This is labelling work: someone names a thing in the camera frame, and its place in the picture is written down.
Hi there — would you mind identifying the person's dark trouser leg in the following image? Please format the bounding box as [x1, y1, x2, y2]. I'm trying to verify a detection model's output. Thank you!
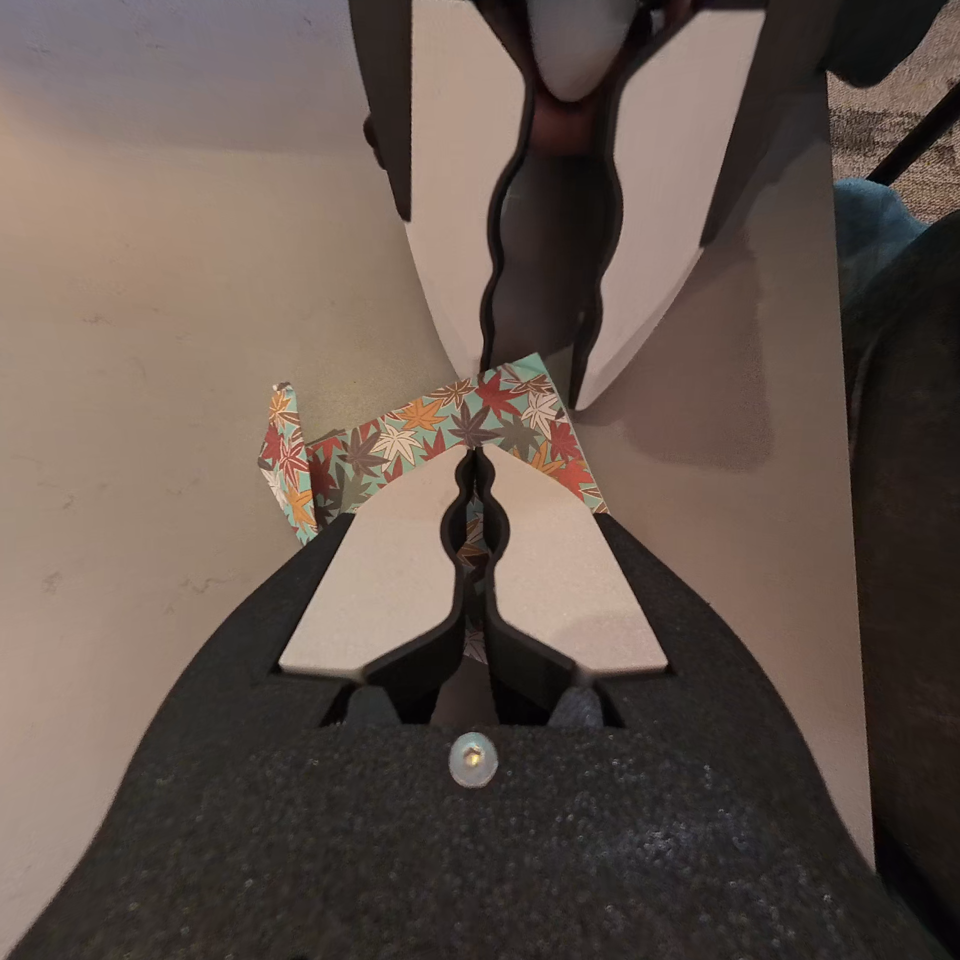
[840, 213, 960, 960]

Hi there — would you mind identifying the leaf-patterned origami paper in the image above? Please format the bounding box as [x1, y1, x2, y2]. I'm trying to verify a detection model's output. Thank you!
[257, 351, 612, 665]

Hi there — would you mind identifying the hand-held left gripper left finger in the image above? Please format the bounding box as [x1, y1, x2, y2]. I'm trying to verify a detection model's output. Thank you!
[279, 447, 481, 727]

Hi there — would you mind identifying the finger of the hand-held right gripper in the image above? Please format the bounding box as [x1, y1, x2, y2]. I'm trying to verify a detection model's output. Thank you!
[405, 0, 538, 374]
[570, 0, 755, 412]

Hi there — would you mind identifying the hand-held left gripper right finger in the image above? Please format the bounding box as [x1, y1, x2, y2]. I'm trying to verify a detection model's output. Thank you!
[472, 447, 670, 727]

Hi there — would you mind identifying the black chair leg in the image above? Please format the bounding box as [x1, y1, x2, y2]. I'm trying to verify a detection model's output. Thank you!
[866, 93, 960, 187]

